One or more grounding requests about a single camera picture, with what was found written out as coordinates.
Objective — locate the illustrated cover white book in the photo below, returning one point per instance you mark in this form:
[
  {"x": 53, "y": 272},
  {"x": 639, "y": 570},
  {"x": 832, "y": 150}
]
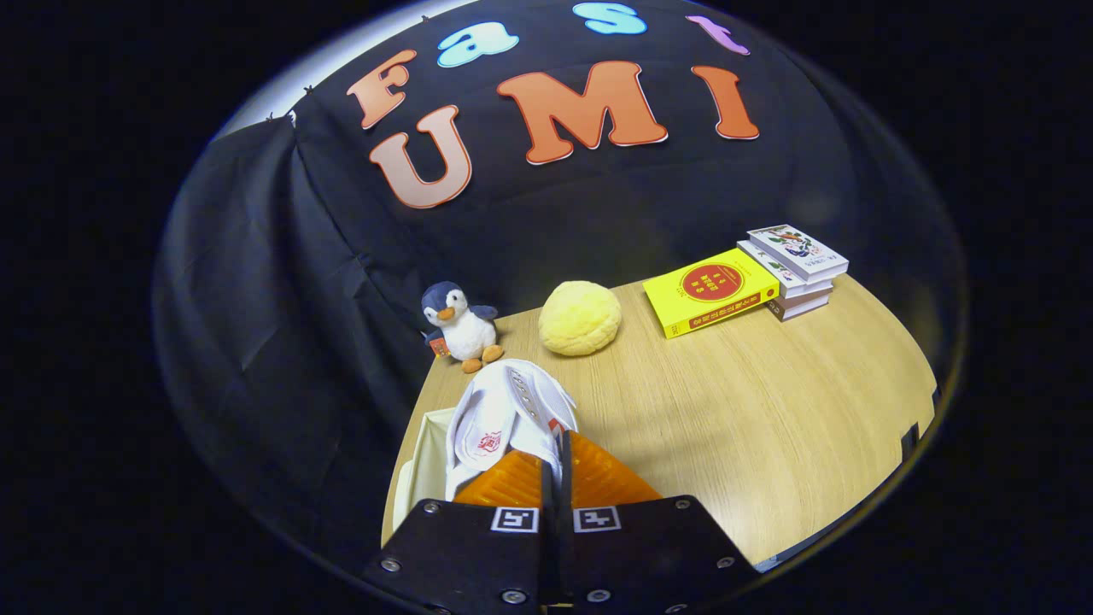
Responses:
[{"x": 798, "y": 249}]

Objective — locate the white book green print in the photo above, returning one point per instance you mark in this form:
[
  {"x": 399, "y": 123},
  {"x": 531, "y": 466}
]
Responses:
[{"x": 768, "y": 269}]

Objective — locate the yellow book red circle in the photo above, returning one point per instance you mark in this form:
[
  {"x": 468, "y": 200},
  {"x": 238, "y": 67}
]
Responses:
[{"x": 709, "y": 290}]

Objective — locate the white canvas shoe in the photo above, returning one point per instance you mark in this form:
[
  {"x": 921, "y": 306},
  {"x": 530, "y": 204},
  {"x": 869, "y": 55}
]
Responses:
[{"x": 504, "y": 418}]

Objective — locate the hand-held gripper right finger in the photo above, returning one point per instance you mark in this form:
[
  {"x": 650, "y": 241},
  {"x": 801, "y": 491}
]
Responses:
[{"x": 649, "y": 547}]

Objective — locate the penguin plush toy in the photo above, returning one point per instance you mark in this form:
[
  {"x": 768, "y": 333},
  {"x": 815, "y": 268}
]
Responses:
[{"x": 465, "y": 329}]

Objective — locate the beige fabric storage box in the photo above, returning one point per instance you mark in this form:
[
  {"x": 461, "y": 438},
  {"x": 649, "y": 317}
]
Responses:
[{"x": 423, "y": 470}]

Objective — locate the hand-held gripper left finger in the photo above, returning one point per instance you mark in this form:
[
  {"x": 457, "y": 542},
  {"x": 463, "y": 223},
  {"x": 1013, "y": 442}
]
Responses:
[{"x": 465, "y": 547}]

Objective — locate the yellow round plush ball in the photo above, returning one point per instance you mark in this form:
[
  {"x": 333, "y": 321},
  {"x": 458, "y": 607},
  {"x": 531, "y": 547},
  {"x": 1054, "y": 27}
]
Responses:
[{"x": 581, "y": 318}]

